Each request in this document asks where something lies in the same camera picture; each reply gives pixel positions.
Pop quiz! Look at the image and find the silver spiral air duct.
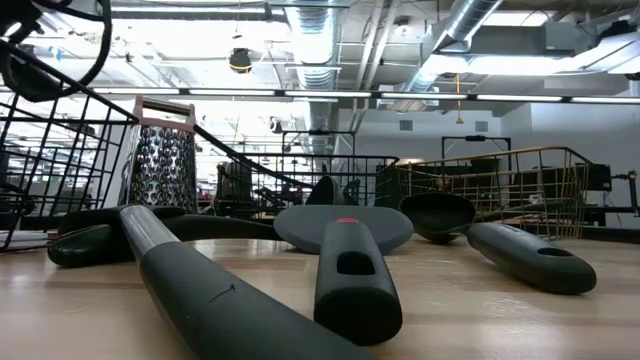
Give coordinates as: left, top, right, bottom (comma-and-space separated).
294, 0, 344, 154
399, 0, 504, 96

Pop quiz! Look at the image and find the black metal station frame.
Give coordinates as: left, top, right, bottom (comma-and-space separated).
440, 134, 513, 160
281, 128, 357, 154

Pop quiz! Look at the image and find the gold wire basket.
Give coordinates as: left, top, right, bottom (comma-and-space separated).
394, 146, 595, 241

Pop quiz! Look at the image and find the large black spoon grey handle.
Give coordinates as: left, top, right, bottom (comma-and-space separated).
399, 192, 599, 296

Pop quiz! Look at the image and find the round grey spatula red mark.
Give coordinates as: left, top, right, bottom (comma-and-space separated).
273, 203, 415, 347

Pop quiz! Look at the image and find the long ceiling light strip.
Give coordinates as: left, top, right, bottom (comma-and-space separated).
0, 85, 640, 105

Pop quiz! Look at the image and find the black turner steel shaft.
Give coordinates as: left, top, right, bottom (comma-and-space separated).
58, 203, 376, 360

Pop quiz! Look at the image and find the black computer monitor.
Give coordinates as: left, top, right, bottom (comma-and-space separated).
587, 163, 613, 193
215, 160, 254, 204

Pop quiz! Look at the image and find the black ceiling dome camera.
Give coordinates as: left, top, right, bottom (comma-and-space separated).
228, 46, 254, 75

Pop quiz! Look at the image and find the steel box grater pink handle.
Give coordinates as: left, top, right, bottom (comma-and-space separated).
127, 94, 199, 214

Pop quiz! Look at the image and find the black spoon curved handle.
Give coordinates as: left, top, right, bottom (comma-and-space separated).
47, 174, 351, 269

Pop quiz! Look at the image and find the black wire basket teal tag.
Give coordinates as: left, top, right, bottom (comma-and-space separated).
194, 152, 400, 221

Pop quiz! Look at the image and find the yellow hanging cord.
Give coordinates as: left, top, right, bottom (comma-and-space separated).
453, 73, 465, 125

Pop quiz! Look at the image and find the grey rectangular air duct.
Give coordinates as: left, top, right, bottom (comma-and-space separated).
439, 22, 601, 56

